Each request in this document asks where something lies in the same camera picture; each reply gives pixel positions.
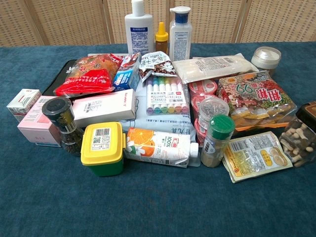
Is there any clear-lidded beige round jar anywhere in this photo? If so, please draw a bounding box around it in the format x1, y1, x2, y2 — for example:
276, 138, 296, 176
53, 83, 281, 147
251, 46, 282, 77

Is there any red snack bag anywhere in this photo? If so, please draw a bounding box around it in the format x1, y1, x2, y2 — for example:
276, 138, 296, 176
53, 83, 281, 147
54, 53, 123, 97

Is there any large white-blue bag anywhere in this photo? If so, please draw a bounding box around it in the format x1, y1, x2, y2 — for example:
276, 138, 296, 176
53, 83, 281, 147
118, 81, 198, 144

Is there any red cup pack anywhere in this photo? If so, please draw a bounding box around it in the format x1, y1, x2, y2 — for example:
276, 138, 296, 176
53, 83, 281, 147
187, 79, 219, 148

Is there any black-capped pepper grinder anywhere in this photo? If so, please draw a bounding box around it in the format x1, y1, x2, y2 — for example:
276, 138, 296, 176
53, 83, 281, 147
41, 96, 85, 157

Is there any white lotion bottle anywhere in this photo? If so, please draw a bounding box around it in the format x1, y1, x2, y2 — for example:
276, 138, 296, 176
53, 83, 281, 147
124, 0, 155, 56

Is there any coffee mint candy bag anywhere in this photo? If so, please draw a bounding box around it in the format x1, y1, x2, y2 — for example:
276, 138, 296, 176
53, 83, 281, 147
138, 51, 177, 83

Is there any woven folding screen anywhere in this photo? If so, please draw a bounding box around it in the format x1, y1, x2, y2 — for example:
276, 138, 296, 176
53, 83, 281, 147
0, 0, 316, 48

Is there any white rice noodle packet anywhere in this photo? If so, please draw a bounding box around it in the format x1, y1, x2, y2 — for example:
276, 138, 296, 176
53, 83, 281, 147
171, 52, 259, 84

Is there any small honey squeeze bottle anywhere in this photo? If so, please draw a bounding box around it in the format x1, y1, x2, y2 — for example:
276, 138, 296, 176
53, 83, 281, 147
155, 21, 169, 55

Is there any sunflower seed cup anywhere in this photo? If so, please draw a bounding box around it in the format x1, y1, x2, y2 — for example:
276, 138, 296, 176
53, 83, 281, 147
197, 97, 230, 129

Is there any white red-green small carton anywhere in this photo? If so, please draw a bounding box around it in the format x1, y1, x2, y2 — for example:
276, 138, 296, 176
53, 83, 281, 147
6, 88, 42, 123

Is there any pink cardboard box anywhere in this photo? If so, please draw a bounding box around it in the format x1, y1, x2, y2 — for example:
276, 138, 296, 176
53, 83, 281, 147
17, 95, 62, 148

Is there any black flat case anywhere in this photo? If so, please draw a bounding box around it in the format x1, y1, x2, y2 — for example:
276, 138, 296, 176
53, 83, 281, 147
42, 59, 78, 97

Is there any pastel highlighter marker pack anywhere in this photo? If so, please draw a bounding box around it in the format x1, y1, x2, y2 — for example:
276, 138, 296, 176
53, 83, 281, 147
145, 76, 190, 116

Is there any yellow-white flat sachet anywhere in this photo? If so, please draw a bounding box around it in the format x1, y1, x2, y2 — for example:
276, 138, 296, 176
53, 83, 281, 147
222, 131, 294, 184

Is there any green-capped spice bottle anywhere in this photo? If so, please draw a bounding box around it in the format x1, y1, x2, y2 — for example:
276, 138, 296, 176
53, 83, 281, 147
200, 114, 236, 168

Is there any orange juice carton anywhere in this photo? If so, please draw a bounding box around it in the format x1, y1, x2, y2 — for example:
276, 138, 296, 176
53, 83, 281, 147
123, 127, 199, 169

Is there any long white pink box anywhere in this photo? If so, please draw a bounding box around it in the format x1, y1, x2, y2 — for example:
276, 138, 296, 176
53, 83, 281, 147
71, 88, 138, 128

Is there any blue table cloth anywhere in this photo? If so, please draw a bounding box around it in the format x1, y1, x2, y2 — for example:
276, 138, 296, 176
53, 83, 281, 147
0, 41, 316, 237

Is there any mixed grain cracker bag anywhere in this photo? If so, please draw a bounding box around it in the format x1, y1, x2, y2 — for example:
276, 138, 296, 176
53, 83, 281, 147
216, 70, 298, 135

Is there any white blue-capped pump bottle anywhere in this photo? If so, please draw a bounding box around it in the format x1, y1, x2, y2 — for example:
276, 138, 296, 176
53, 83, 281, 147
169, 6, 193, 62

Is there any black-lidded transparent snack jar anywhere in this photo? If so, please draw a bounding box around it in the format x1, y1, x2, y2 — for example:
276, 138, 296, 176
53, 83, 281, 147
279, 100, 316, 168

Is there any blue toothpaste box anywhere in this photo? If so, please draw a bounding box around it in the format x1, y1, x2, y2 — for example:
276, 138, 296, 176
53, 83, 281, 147
112, 52, 142, 92

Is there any yellow-lidded green container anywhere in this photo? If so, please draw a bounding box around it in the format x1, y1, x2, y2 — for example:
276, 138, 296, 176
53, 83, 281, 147
80, 121, 127, 177

